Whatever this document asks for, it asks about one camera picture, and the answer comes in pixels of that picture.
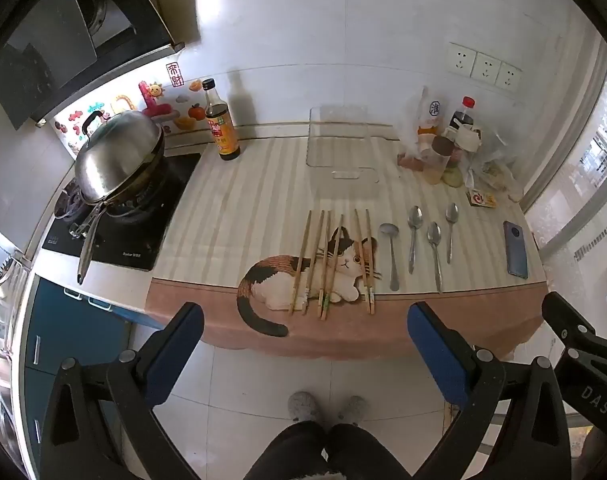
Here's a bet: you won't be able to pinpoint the red-capped cola bottle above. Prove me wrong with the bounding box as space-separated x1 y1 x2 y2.
449 96 477 133

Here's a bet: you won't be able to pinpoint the plastic bag with round label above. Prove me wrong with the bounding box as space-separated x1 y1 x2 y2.
400 86 447 161

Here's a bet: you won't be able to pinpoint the steel wok lid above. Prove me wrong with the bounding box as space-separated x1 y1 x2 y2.
74 109 164 206

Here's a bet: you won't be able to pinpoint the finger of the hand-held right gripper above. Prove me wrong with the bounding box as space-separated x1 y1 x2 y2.
542 292 597 356

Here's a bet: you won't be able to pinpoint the colourful wall stickers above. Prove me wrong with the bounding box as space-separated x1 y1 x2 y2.
52 61 210 153

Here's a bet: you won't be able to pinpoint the blue smartphone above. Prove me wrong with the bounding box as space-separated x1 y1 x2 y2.
502 220 530 280

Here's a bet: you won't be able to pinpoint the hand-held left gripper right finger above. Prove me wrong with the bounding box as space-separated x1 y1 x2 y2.
407 301 584 480

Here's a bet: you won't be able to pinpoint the white wall socket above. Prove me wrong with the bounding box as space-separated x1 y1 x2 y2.
444 42 477 78
471 52 503 85
496 61 523 93

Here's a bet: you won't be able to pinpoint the row of wooden chopsticks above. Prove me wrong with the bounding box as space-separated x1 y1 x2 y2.
288 208 377 322

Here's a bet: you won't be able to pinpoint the dish rack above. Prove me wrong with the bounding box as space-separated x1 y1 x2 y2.
0 217 36 461

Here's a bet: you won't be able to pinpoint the clear plastic bag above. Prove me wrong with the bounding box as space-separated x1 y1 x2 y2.
461 125 527 203

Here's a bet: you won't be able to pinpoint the black range hood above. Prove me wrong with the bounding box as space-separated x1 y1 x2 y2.
0 0 185 131

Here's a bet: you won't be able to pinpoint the wok with long handle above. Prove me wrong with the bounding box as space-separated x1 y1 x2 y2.
69 152 166 286

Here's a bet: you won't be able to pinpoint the cat printed tablecloth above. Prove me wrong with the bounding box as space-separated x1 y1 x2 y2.
144 132 547 361

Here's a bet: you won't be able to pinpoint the round-bowl steel spoon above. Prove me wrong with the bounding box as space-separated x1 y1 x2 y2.
379 223 401 292

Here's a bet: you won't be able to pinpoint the clear plastic tray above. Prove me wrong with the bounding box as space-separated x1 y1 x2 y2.
306 104 380 184

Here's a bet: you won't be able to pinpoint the window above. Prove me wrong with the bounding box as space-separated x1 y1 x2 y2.
523 45 607 321

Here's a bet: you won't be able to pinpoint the white cup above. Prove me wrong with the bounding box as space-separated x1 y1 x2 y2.
453 124 483 153

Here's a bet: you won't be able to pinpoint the dark sauce bottle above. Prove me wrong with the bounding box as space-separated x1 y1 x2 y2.
202 78 241 162

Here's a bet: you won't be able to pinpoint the small colourful packet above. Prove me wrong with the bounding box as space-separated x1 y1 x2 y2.
466 189 498 209

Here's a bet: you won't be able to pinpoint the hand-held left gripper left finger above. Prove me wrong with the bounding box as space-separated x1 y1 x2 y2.
30 301 205 480

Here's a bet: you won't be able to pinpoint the blue kitchen cabinet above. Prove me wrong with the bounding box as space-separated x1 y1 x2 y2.
20 277 151 466

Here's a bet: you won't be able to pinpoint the black gas stove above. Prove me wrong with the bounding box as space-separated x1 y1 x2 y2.
42 151 202 274

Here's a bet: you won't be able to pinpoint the grey slipper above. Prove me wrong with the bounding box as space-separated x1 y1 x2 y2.
288 392 325 424
337 395 367 424

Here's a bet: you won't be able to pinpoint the person's black trousers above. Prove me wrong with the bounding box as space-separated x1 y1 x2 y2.
243 421 411 480

